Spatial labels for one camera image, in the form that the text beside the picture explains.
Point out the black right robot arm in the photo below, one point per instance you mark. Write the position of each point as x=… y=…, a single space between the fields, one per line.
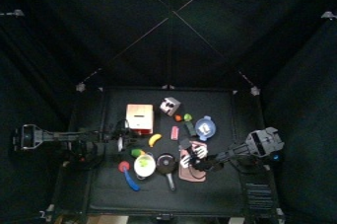
x=258 y=144

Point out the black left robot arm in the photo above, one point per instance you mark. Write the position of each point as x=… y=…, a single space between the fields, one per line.
x=61 y=135

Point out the orange white toy toaster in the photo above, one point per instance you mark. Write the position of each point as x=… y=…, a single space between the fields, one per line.
x=138 y=117

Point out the pink cutting board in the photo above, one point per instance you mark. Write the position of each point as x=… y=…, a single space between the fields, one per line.
x=193 y=174

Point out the green yellow toy fruit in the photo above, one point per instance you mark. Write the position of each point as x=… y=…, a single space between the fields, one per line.
x=136 y=152

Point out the black toy frying pan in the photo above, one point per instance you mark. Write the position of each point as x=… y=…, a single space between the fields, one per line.
x=166 y=165

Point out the white item in bowl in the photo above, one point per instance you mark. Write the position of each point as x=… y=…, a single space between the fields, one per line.
x=204 y=129

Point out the yellow toy banana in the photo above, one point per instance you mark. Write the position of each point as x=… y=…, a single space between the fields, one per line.
x=153 y=139

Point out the dark green toy stick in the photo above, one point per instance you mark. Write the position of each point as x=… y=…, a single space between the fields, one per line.
x=190 y=129

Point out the pink toy sausage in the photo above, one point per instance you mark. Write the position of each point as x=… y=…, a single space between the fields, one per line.
x=174 y=133

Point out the white toy pot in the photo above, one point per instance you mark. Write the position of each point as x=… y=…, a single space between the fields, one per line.
x=144 y=165

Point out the red blue toy spoon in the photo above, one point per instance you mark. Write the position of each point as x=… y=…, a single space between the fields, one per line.
x=128 y=175

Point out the small green toy fruit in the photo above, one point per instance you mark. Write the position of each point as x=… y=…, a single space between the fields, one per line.
x=188 y=116

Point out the small orange toy food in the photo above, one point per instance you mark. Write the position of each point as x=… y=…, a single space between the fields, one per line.
x=177 y=118

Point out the grey toy cube box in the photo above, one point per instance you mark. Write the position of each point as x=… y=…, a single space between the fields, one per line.
x=169 y=106

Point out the cardboard box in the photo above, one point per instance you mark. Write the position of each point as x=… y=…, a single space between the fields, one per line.
x=106 y=219

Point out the silver frame clamp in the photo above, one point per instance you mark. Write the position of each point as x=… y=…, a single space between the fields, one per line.
x=16 y=13
x=327 y=14
x=254 y=90
x=80 y=87
x=168 y=87

